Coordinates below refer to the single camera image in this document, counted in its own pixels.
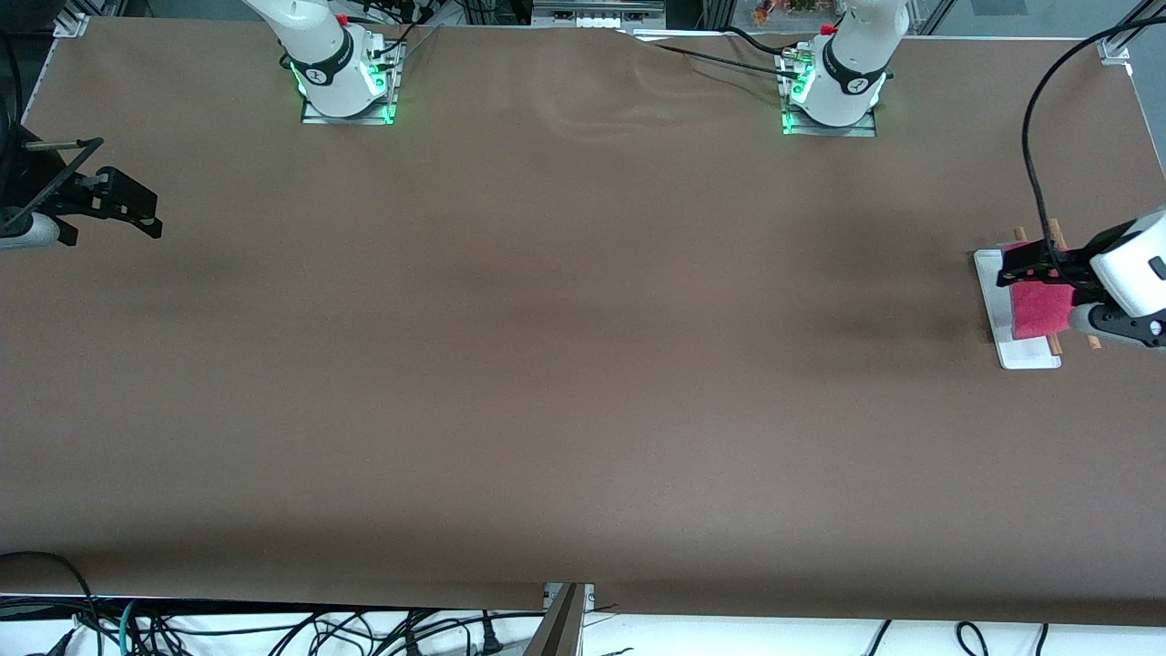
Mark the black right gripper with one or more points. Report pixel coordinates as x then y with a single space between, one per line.
62 199

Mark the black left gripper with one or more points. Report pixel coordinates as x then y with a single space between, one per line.
1071 268

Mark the pink towel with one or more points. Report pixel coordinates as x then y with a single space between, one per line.
1038 310

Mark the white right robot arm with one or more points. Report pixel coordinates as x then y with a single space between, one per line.
319 55

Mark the white wooden towel rack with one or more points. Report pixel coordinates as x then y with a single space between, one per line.
1025 351

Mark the orange patterned object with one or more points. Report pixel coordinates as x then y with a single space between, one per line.
792 9

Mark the grey power strip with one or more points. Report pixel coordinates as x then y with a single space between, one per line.
597 20

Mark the silver table corner bracket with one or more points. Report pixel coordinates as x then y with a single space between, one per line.
73 25
1116 47

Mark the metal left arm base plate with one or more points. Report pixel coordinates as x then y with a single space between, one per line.
829 131

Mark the dark aluminium frame post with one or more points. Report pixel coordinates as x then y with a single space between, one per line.
717 11

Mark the silver metal bracket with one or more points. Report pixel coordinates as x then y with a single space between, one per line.
550 594

